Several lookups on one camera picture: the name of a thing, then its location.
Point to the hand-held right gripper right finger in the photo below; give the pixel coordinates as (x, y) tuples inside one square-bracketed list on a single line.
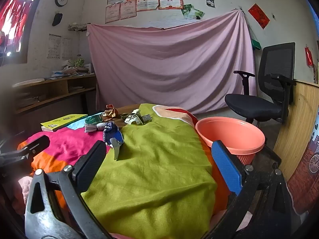
[(226, 169)]

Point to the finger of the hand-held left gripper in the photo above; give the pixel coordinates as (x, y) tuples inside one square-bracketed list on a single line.
[(33, 145)]

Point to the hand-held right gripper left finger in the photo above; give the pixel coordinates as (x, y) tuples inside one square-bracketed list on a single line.
[(91, 161)]

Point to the grey white wrapper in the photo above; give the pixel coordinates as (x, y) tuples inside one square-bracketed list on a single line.
[(93, 127)]

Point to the salmon plastic waste bin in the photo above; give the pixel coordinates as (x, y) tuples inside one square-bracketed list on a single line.
[(231, 134)]

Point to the blue snack wrapper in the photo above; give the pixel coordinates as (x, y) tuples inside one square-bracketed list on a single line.
[(112, 132)]

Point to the green flat pack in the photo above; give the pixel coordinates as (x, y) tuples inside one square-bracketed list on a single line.
[(94, 120)]

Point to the brown paper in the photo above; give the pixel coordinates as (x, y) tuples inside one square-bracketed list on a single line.
[(111, 112)]

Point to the white packet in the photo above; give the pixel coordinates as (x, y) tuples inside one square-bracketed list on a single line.
[(133, 118)]

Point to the yellow book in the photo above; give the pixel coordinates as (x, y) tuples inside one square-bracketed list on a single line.
[(62, 122)]

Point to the colourful patchwork blanket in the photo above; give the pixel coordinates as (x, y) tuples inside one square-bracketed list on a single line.
[(154, 166)]

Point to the wooden shelf desk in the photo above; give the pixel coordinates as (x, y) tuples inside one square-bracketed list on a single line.
[(59, 84)]

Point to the stack of papers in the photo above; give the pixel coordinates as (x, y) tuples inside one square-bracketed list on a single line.
[(76, 88)]

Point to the pile of books and papers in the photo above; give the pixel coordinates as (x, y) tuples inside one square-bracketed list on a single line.
[(73, 69)]

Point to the black office chair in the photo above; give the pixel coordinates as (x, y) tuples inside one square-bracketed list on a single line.
[(274, 64)]

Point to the pink hanging sheet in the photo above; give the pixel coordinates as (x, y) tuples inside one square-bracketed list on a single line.
[(169, 67)]

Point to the red hanging cloth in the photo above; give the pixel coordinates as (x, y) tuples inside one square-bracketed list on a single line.
[(13, 20)]

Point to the green hanging object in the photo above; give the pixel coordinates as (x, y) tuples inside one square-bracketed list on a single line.
[(256, 44)]

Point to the black cap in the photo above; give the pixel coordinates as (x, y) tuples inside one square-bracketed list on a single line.
[(57, 19)]

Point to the red hanging ornament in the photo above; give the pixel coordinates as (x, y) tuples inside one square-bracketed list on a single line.
[(309, 56)]

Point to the green photo print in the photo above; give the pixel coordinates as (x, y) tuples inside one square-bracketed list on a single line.
[(185, 8), (197, 14)]

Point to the black and white photo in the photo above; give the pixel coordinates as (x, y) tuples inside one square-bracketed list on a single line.
[(210, 2)]

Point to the printed wall sheet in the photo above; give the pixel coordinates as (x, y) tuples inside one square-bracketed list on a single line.
[(66, 48), (54, 46)]

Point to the window frame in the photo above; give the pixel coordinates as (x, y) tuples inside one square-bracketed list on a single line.
[(30, 37)]

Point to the red paper wall poster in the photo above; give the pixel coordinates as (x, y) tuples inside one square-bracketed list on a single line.
[(259, 16)]

